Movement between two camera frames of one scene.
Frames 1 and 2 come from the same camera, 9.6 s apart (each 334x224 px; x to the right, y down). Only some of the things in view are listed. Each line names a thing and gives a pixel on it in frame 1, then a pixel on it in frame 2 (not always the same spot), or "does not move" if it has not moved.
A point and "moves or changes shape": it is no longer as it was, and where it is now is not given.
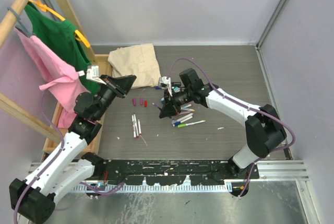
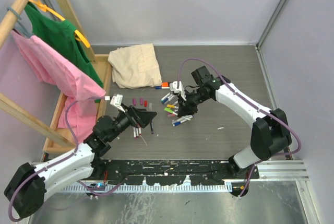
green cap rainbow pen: (185, 125) moves or changes shape
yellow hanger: (79, 36) does not move
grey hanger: (21, 26) does not move
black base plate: (163, 172) does not move
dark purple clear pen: (157, 106) -> (152, 129)
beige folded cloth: (140, 61) does not move
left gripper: (120, 86) -> (137, 116)
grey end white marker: (182, 118) does not move
